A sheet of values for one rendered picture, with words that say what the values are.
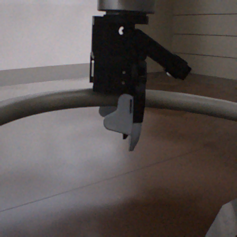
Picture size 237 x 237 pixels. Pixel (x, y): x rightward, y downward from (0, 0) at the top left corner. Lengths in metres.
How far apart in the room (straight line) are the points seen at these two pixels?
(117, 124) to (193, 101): 0.13
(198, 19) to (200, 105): 8.08
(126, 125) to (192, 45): 8.22
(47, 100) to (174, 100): 0.20
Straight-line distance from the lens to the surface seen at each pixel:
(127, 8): 0.48
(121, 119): 0.51
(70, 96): 0.49
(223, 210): 0.63
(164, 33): 8.98
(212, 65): 8.34
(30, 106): 0.44
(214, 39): 8.29
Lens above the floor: 1.05
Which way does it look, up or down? 15 degrees down
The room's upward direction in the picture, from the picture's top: straight up
